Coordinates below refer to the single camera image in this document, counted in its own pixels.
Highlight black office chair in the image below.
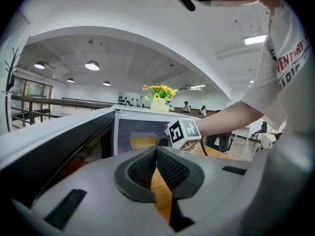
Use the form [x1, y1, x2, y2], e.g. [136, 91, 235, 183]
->
[252, 120, 268, 143]
[205, 130, 233, 154]

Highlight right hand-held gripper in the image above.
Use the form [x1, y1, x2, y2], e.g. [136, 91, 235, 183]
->
[157, 117, 203, 152]

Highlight sunflowers in white vase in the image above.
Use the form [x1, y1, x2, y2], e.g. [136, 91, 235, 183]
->
[142, 84, 177, 113]

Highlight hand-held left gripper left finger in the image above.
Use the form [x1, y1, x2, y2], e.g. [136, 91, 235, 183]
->
[11, 146, 173, 236]

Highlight white microwave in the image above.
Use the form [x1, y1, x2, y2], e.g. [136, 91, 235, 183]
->
[0, 104, 207, 207]

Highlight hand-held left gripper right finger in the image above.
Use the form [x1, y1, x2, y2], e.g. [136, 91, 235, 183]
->
[156, 146, 254, 224]

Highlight yellow bowl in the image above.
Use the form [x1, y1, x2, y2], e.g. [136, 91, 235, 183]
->
[129, 135, 161, 151]

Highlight black metal railing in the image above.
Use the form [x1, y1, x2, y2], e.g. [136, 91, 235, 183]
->
[10, 94, 114, 127]

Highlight person's white printed shirt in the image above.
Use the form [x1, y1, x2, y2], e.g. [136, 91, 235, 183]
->
[240, 0, 315, 142]

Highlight black coat rack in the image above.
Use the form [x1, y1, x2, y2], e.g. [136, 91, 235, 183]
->
[0, 46, 21, 133]

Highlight person's right forearm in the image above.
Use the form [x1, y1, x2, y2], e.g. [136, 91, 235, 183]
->
[196, 99, 269, 138]

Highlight rectangular ceiling light panel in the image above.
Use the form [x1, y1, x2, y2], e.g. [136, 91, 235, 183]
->
[244, 34, 268, 45]

